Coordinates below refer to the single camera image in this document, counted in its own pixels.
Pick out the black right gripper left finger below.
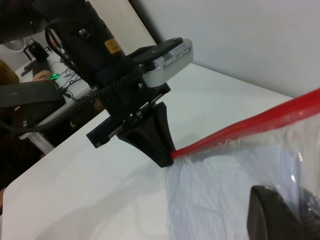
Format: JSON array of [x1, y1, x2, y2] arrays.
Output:
[[246, 184, 309, 240]]

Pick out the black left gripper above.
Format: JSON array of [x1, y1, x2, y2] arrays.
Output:
[[86, 57, 176, 168]]

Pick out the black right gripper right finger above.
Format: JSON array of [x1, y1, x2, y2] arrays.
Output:
[[299, 187, 320, 240]]

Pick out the white paper stack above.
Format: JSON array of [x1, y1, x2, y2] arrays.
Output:
[[166, 144, 320, 240]]

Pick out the clear plastic bag red zipper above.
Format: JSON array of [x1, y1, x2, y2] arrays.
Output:
[[164, 87, 320, 240]]

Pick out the white desk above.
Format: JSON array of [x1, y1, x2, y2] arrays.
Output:
[[13, 49, 103, 118]]

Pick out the silver metal table leg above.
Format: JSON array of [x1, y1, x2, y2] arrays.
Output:
[[29, 131, 55, 156]]

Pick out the dark grey flat monitor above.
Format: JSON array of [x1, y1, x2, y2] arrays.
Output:
[[0, 81, 66, 109]]

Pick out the black desk stand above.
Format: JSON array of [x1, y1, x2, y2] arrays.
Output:
[[23, 41, 51, 62]]

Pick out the person with brown hair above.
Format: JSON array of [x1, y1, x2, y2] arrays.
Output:
[[0, 59, 55, 87]]

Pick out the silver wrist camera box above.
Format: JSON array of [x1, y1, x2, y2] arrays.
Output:
[[141, 38, 195, 88]]

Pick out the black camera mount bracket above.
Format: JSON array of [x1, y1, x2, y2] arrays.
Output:
[[129, 36, 184, 65]]

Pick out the thin black cable loop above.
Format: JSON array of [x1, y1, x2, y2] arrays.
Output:
[[44, 17, 77, 75]]

